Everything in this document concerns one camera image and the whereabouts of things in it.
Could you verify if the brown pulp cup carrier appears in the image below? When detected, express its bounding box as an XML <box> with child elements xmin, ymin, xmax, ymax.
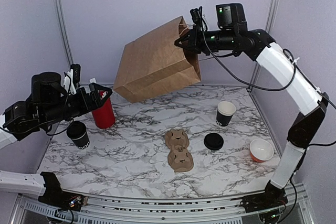
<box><xmin>164</xmin><ymin>129</ymin><xmax>194</xmax><ymax>173</ymax></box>

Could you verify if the aluminium frame post left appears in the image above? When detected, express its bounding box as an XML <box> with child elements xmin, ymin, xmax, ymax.
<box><xmin>54</xmin><ymin>0</ymin><xmax>74</xmax><ymax>66</ymax></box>

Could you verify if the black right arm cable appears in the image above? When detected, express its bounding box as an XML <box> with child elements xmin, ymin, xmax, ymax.
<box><xmin>198</xmin><ymin>6</ymin><xmax>302</xmax><ymax>92</ymax></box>

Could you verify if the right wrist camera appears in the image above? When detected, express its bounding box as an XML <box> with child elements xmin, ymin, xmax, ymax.
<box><xmin>189</xmin><ymin>3</ymin><xmax>249</xmax><ymax>35</ymax></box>

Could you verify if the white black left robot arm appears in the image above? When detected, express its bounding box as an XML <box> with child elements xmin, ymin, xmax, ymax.
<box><xmin>1</xmin><ymin>80</ymin><xmax>65</xmax><ymax>222</ymax></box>

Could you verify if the orange white bowl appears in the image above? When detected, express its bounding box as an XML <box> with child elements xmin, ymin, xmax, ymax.
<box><xmin>249</xmin><ymin>139</ymin><xmax>274</xmax><ymax>163</ymax></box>

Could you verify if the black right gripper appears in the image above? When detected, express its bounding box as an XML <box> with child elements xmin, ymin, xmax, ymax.
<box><xmin>174</xmin><ymin>25</ymin><xmax>236</xmax><ymax>56</ymax></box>

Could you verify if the black paper coffee cup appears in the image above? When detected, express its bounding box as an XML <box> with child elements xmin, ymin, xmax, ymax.
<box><xmin>216</xmin><ymin>101</ymin><xmax>236</xmax><ymax>127</ymax></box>
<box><xmin>66</xmin><ymin>121</ymin><xmax>90</xmax><ymax>150</ymax></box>

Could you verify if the red cylindrical container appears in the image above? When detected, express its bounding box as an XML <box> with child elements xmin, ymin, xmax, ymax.
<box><xmin>92</xmin><ymin>98</ymin><xmax>116</xmax><ymax>129</ymax></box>

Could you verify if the aluminium frame post right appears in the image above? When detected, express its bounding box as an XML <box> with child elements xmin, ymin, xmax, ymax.
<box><xmin>250</xmin><ymin>0</ymin><xmax>279</xmax><ymax>85</ymax></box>

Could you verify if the black plastic cup lid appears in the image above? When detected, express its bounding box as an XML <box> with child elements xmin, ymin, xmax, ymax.
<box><xmin>66</xmin><ymin>121</ymin><xmax>87</xmax><ymax>140</ymax></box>
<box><xmin>204</xmin><ymin>133</ymin><xmax>224</xmax><ymax>151</ymax></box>

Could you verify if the brown cardboard box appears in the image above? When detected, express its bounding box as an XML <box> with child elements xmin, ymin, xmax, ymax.
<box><xmin>113</xmin><ymin>16</ymin><xmax>202</xmax><ymax>103</ymax></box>

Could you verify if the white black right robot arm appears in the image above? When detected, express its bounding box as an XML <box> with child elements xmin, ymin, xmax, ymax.
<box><xmin>174</xmin><ymin>27</ymin><xmax>330</xmax><ymax>212</ymax></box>

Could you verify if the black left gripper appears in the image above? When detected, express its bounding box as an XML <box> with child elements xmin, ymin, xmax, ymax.
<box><xmin>41</xmin><ymin>82</ymin><xmax>113</xmax><ymax>127</ymax></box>

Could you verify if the aluminium frame post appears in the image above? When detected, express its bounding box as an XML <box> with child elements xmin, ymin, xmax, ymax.
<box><xmin>54</xmin><ymin>0</ymin><xmax>74</xmax><ymax>66</ymax></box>
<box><xmin>250</xmin><ymin>0</ymin><xmax>279</xmax><ymax>85</ymax></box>

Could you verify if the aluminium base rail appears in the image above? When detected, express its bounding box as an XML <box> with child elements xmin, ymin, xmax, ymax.
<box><xmin>9</xmin><ymin>184</ymin><xmax>315</xmax><ymax>223</ymax></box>

